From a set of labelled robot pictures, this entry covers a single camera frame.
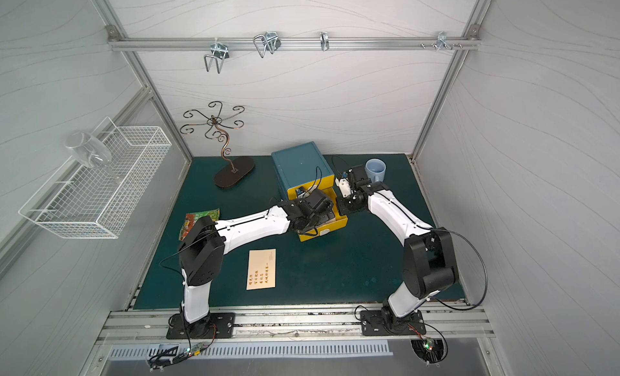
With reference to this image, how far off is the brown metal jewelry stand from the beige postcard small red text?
0.39 metres

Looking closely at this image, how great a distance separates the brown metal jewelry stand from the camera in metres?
0.88

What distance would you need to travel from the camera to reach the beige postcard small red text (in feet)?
2.74
